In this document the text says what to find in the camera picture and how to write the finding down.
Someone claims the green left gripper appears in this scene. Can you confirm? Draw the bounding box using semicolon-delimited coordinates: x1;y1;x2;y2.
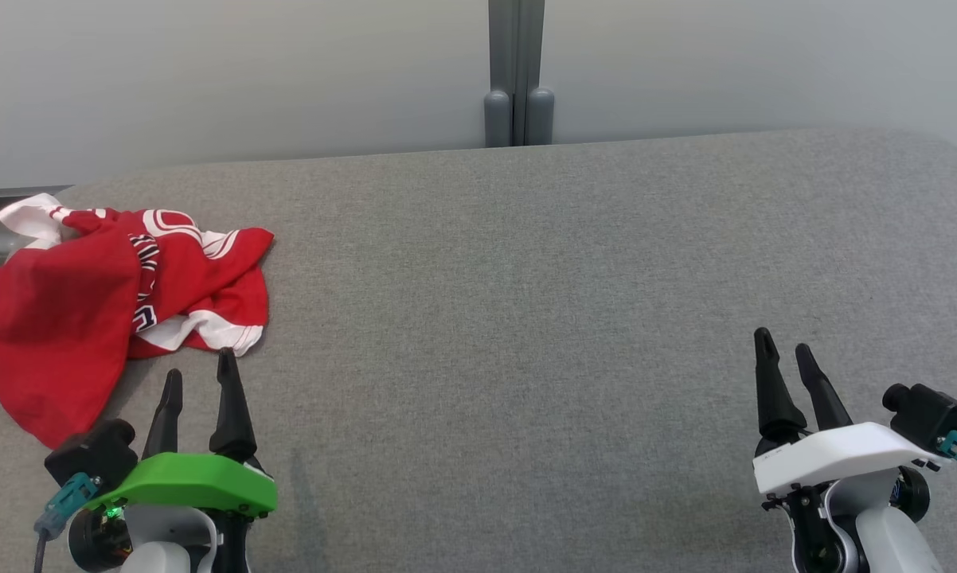
68;348;279;572

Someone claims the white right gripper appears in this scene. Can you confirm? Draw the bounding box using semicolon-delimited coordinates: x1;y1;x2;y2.
753;327;945;526

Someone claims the red white-sleeved t-shirt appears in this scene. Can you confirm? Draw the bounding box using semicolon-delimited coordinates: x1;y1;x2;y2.
0;193;161;449

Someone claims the left teal-plug camera cable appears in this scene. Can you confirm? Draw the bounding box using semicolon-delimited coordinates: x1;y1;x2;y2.
34;473;101;573

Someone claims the grey partition post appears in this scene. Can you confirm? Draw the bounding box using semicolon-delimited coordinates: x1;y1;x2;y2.
484;0;556;148

